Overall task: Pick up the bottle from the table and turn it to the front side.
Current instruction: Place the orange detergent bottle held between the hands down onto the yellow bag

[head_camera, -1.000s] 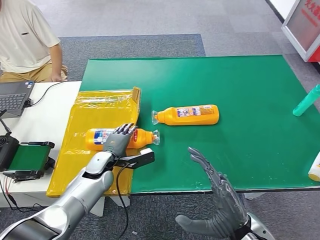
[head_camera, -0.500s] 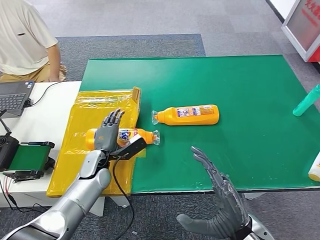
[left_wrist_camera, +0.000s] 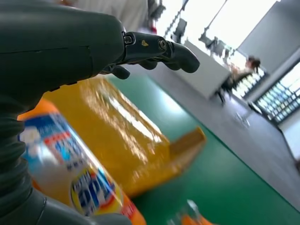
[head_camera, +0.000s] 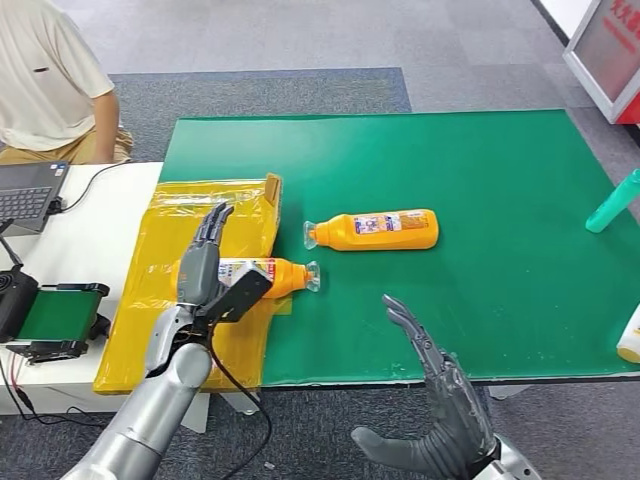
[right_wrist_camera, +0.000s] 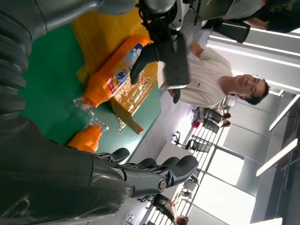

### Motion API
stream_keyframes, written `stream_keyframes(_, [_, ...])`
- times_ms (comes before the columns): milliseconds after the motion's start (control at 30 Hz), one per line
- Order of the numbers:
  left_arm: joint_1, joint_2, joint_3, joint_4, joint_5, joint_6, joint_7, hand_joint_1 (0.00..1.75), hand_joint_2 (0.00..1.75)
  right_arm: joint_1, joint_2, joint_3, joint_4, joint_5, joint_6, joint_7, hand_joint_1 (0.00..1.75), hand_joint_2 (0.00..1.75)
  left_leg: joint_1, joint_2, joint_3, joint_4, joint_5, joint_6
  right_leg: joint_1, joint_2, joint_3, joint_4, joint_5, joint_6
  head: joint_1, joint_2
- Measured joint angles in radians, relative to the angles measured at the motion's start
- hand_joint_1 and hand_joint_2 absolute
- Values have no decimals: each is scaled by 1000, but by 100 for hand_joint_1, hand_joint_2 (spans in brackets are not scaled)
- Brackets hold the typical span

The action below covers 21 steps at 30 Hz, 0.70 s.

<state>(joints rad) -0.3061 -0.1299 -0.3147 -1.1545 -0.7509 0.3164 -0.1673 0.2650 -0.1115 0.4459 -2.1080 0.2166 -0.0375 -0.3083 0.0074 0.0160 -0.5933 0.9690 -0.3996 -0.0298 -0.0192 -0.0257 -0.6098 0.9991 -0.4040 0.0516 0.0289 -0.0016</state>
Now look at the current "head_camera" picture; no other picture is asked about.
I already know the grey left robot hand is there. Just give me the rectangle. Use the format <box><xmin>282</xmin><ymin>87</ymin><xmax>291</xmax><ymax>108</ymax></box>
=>
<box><xmin>176</xmin><ymin>202</ymin><xmax>235</xmax><ymax>309</ymax></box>

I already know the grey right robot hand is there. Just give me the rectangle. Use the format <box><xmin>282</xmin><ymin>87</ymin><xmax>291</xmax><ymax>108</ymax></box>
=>
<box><xmin>350</xmin><ymin>294</ymin><xmax>501</xmax><ymax>480</ymax></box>

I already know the orange bottle with clear cap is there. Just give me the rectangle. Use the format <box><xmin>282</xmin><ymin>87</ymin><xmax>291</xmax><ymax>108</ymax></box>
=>
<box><xmin>170</xmin><ymin>257</ymin><xmax>321</xmax><ymax>301</ymax></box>
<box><xmin>303</xmin><ymin>209</ymin><xmax>439</xmax><ymax>253</ymax></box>

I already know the white and yellow bottle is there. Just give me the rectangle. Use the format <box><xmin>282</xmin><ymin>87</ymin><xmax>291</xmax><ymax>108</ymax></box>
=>
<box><xmin>616</xmin><ymin>304</ymin><xmax>640</xmax><ymax>365</ymax></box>

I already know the teal plastic bottle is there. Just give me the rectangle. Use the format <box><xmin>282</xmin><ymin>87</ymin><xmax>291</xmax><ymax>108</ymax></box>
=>
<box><xmin>585</xmin><ymin>168</ymin><xmax>640</xmax><ymax>234</ymax></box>

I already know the yellow plastic wrapped sheet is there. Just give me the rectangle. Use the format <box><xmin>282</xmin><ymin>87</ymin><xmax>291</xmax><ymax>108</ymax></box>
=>
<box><xmin>93</xmin><ymin>173</ymin><xmax>294</xmax><ymax>396</ymax></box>

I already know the white table foot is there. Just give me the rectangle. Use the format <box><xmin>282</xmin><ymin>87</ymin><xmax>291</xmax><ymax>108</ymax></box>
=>
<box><xmin>220</xmin><ymin>392</ymin><xmax>261</xmax><ymax>417</ymax></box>
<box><xmin>487</xmin><ymin>385</ymin><xmax>531</xmax><ymax>401</ymax></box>

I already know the small green conveyor belt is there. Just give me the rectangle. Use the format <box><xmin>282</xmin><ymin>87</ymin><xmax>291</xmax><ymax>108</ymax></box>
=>
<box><xmin>5</xmin><ymin>283</ymin><xmax>111</xmax><ymax>366</ymax></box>

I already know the grey laptop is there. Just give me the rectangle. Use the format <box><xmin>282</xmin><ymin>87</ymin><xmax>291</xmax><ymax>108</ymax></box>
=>
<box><xmin>0</xmin><ymin>161</ymin><xmax>70</xmax><ymax>238</ymax></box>

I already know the green table mat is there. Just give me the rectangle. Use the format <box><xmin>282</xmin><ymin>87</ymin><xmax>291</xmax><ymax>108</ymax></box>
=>
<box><xmin>158</xmin><ymin>109</ymin><xmax>640</xmax><ymax>388</ymax></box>

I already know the black box device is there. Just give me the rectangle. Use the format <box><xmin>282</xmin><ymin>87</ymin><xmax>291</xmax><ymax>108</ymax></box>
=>
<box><xmin>0</xmin><ymin>264</ymin><xmax>39</xmax><ymax>344</ymax></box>

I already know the seated person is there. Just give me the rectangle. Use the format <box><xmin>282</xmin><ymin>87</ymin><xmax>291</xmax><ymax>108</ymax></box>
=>
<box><xmin>0</xmin><ymin>0</ymin><xmax>135</xmax><ymax>166</ymax></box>

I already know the white red sign stand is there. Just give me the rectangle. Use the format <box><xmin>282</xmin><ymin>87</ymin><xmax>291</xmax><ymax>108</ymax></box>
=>
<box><xmin>562</xmin><ymin>0</ymin><xmax>640</xmax><ymax>126</ymax></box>

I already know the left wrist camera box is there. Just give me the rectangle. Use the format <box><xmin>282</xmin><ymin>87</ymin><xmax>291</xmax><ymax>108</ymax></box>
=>
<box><xmin>197</xmin><ymin>261</ymin><xmax>273</xmax><ymax>326</ymax></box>

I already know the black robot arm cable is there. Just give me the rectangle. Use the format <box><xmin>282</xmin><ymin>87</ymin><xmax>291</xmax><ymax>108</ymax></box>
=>
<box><xmin>205</xmin><ymin>324</ymin><xmax>273</xmax><ymax>480</ymax></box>

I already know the black laptop cable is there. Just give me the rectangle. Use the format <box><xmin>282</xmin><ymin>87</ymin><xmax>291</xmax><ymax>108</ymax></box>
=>
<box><xmin>47</xmin><ymin>162</ymin><xmax>118</xmax><ymax>215</ymax></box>

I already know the black and red wire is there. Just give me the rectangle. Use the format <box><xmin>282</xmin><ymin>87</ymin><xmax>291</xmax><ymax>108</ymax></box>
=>
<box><xmin>0</xmin><ymin>357</ymin><xmax>103</xmax><ymax>429</ymax></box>

